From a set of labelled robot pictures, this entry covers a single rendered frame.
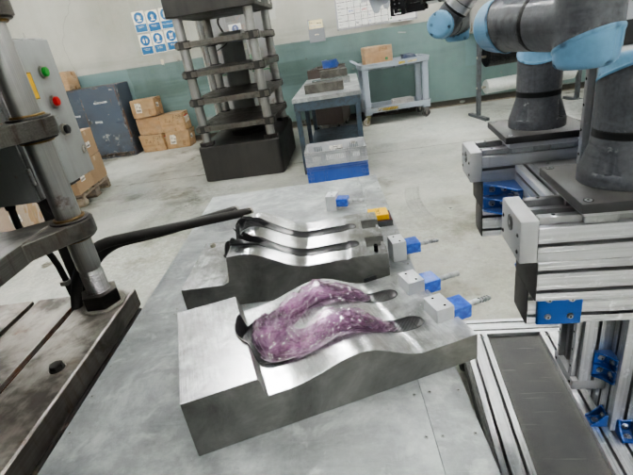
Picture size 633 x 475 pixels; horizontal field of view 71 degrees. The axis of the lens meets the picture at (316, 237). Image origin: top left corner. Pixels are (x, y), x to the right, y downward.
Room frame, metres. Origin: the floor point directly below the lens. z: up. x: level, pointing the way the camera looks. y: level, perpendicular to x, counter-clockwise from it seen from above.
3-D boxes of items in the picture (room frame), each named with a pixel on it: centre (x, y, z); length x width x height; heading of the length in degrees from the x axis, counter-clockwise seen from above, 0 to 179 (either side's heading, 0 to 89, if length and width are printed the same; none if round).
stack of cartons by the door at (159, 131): (7.54, 2.18, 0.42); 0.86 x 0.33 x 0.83; 83
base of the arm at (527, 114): (1.25, -0.68, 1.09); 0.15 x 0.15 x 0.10
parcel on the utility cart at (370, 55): (6.93, -1.30, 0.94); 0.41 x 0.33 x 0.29; 90
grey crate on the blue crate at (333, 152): (4.31, -0.32, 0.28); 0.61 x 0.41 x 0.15; 83
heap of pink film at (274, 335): (0.69, 0.02, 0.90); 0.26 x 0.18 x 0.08; 103
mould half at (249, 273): (1.04, 0.08, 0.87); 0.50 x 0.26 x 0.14; 86
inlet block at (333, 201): (1.45, -0.12, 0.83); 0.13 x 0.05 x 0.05; 72
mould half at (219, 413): (0.68, 0.02, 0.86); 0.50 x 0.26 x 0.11; 103
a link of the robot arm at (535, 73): (1.26, -0.68, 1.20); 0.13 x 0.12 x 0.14; 143
